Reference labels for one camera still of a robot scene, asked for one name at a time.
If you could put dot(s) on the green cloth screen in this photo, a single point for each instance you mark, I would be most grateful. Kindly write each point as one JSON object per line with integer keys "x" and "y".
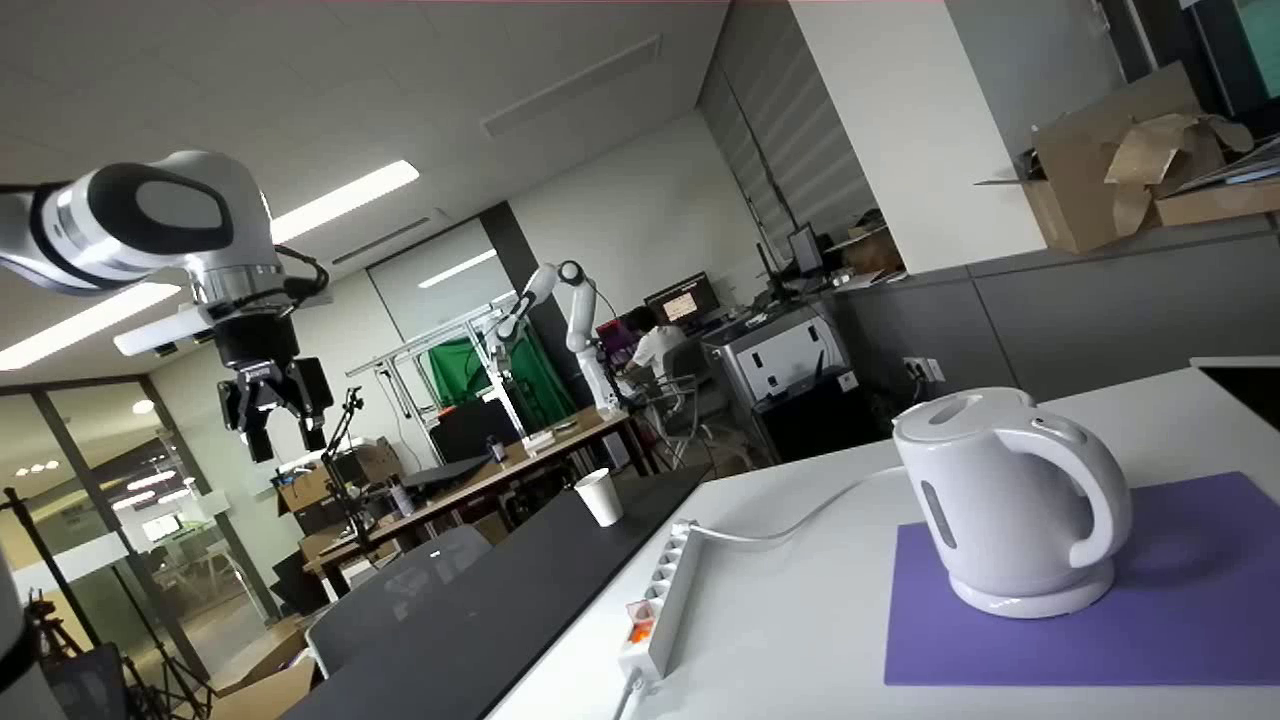
{"x": 533, "y": 382}

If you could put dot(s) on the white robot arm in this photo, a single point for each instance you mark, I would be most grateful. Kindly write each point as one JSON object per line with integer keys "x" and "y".
{"x": 199, "y": 214}

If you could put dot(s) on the white paper cup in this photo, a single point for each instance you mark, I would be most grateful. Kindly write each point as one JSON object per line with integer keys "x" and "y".
{"x": 598, "y": 494}

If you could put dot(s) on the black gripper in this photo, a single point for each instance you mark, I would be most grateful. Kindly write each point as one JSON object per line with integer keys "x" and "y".
{"x": 266, "y": 368}

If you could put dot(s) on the white power strip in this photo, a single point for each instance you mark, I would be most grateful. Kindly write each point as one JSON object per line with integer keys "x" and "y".
{"x": 660, "y": 606}

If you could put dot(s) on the purple mat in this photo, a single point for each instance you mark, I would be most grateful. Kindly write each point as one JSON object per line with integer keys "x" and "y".
{"x": 1199, "y": 603}

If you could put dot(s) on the white cabinet with slots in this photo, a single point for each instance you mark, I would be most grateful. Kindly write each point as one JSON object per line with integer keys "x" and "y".
{"x": 784, "y": 359}

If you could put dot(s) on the cardboard boxes on partition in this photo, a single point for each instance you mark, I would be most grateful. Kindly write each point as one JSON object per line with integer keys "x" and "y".
{"x": 1145, "y": 156}

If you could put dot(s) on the white electric kettle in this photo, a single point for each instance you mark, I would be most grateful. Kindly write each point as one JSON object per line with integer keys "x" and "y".
{"x": 1027, "y": 507}

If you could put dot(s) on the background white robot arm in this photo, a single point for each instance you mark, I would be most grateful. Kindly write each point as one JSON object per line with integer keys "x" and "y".
{"x": 578, "y": 329}

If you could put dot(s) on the seated person in white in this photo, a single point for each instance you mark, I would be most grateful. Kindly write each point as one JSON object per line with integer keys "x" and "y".
{"x": 654, "y": 346}

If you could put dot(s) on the wooden background desk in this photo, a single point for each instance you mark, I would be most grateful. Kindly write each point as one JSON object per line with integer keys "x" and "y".
{"x": 490, "y": 477}

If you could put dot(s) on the black tripod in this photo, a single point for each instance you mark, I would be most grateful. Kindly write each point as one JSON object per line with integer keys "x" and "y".
{"x": 58, "y": 667}

